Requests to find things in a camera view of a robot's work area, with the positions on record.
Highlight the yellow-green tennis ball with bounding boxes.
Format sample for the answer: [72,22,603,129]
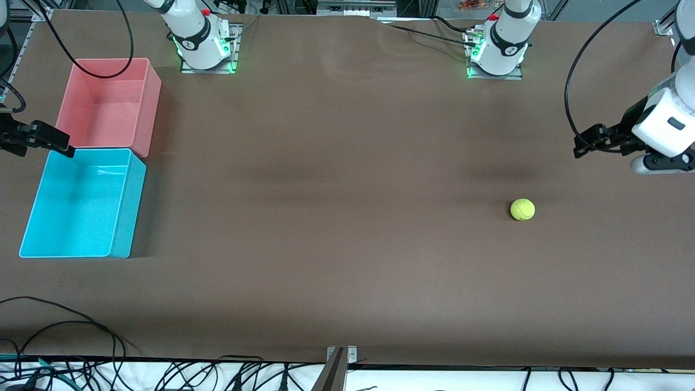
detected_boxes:
[510,198,536,222]

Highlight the pink plastic bin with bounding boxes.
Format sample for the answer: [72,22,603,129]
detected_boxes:
[56,58,162,159]

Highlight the blue plastic bin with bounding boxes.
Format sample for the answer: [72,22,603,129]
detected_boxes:
[19,148,147,259]

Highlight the brown table cover mat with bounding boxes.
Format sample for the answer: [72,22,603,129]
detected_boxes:
[0,10,695,370]

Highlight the grey power strip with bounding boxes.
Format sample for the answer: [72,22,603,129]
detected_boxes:
[317,0,397,16]

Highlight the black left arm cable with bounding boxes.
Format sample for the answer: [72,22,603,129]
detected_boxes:
[564,0,644,139]

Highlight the aluminium frame profile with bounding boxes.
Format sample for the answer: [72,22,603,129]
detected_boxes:
[653,0,695,36]
[11,0,55,82]

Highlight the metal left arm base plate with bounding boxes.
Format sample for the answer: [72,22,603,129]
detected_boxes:
[466,30,525,80]

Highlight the black right arm cable loop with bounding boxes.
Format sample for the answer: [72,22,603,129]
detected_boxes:
[34,0,135,80]

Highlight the thin black cable on mat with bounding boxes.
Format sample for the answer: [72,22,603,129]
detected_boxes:
[16,320,136,359]
[0,296,128,359]

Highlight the black base power cable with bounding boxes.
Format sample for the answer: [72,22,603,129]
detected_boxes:
[388,23,481,47]
[432,15,478,36]

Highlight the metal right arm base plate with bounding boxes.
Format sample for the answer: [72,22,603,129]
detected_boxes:
[180,23,241,74]

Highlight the teal cable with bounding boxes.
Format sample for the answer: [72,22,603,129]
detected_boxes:
[0,354,74,383]

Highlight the small metal bracket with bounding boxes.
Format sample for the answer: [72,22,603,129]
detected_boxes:
[326,346,358,363]

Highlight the grey camera stand pole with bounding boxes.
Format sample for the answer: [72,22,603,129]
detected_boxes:
[311,348,348,391]

